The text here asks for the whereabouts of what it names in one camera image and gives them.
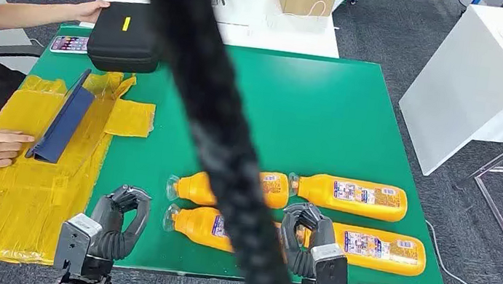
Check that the white side table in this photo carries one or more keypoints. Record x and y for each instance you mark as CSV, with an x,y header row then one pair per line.
x,y
472,92

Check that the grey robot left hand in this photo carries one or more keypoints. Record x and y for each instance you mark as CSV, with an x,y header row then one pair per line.
x,y
137,218

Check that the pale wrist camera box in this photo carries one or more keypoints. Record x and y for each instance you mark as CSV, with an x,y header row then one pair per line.
x,y
75,239
331,273

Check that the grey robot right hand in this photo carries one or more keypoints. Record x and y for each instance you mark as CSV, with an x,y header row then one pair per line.
x,y
324,233

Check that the orange detergent bottle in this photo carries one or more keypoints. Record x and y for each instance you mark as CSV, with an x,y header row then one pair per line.
x,y
378,247
194,189
322,191
194,226

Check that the dark blue tablet case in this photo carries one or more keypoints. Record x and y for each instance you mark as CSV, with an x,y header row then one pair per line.
x,y
64,126

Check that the black zip carrying case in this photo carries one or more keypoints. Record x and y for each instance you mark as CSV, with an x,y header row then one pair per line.
x,y
120,46

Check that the smartphone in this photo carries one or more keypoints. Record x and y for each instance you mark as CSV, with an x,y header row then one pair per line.
x,y
69,44

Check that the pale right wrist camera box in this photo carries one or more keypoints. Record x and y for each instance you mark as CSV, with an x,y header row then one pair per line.
x,y
331,273

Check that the person's left hand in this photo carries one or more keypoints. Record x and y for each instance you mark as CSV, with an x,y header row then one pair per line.
x,y
88,11

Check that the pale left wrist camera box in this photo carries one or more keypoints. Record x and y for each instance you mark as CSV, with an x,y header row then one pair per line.
x,y
75,239

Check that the person's left forearm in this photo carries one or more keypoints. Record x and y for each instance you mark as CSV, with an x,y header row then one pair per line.
x,y
30,14

